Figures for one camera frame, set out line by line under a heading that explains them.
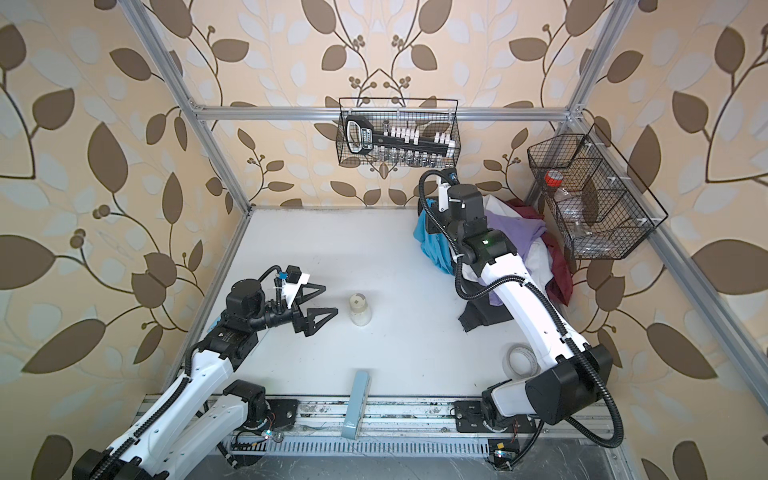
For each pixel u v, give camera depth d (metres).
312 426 0.74
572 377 0.38
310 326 0.65
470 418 0.73
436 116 0.91
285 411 0.75
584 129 0.85
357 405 0.73
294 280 0.64
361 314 0.85
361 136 0.86
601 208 0.73
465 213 0.53
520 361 0.83
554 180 0.87
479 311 0.86
